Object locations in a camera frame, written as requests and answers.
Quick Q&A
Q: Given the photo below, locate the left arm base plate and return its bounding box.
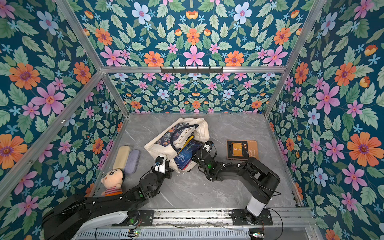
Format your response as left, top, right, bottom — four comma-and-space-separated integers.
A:
121, 210, 155, 227

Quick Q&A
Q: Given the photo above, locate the purple fabric glasses case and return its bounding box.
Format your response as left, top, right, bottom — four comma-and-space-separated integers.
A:
124, 150, 141, 175

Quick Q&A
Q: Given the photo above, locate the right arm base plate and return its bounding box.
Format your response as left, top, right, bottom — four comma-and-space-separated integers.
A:
229, 209, 273, 226

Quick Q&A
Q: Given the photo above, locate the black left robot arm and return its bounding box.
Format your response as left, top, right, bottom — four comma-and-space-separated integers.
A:
42, 167, 174, 240

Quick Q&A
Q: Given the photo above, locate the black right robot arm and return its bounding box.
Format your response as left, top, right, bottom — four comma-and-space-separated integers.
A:
192, 141, 281, 225

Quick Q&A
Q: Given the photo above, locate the black hook rail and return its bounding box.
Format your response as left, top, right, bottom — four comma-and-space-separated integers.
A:
160, 67, 224, 74

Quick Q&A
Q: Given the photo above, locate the brown cover book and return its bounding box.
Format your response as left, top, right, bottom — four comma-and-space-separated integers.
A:
226, 140, 260, 161

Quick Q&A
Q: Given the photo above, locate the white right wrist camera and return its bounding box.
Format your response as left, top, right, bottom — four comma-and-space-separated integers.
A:
202, 141, 214, 153

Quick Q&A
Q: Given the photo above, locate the cream canvas tote bag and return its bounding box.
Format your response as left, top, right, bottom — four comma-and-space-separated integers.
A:
144, 118, 210, 173

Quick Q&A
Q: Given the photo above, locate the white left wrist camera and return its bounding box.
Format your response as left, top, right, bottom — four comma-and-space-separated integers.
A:
155, 156, 167, 174

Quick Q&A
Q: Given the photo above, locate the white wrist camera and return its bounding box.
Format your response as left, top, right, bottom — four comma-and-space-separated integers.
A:
202, 141, 214, 153
155, 156, 167, 174

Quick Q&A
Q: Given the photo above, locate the cartoon boy plush doll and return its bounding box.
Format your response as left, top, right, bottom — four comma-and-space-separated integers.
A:
101, 169, 124, 197

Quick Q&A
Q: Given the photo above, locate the yellow spine book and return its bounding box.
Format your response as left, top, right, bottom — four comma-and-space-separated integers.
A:
179, 135, 195, 151

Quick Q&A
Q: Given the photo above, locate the beige glasses case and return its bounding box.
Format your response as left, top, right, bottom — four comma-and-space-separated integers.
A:
113, 146, 131, 169

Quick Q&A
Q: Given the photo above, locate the blue Little Prince book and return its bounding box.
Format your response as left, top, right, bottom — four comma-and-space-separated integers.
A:
174, 140, 202, 170

